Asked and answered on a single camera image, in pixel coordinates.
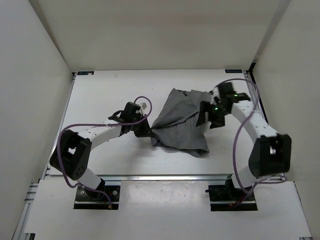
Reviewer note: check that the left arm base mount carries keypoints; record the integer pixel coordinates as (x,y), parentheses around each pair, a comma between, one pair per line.
(86,200)

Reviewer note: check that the blue label right corner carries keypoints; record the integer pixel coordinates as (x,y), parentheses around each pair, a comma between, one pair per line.
(233,71)

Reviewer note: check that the blue label left corner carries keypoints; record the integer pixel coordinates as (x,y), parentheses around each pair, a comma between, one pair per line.
(85,73)

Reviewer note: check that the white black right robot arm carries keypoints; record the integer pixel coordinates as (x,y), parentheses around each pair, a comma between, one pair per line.
(242,111)

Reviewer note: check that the grey pleated skirt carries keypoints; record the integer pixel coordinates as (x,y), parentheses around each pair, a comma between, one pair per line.
(175,126)

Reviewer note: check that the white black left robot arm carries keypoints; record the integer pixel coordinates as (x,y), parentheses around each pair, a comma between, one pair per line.
(73,149)

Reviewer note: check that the left side aluminium rail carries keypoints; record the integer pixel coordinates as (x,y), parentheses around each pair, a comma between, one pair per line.
(47,167)

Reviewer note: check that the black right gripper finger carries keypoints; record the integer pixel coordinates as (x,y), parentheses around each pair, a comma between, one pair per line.
(205,113)
(217,122)

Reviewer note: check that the right side aluminium rail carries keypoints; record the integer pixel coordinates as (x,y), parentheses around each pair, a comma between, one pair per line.
(260,107)

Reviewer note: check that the aluminium table edge rail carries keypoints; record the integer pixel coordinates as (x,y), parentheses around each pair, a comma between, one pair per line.
(188,177)

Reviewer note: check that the white front cover panel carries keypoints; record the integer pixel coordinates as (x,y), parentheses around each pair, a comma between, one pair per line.
(177,210)

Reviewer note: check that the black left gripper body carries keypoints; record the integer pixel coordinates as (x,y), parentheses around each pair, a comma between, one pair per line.
(138,117)

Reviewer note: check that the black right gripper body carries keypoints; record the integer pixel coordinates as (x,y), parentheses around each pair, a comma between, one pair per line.
(216,110)

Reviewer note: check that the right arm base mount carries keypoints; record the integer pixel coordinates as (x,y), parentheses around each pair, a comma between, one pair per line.
(226,198)

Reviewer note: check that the blue label corner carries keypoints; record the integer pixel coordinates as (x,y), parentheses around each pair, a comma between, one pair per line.
(233,71)
(85,73)

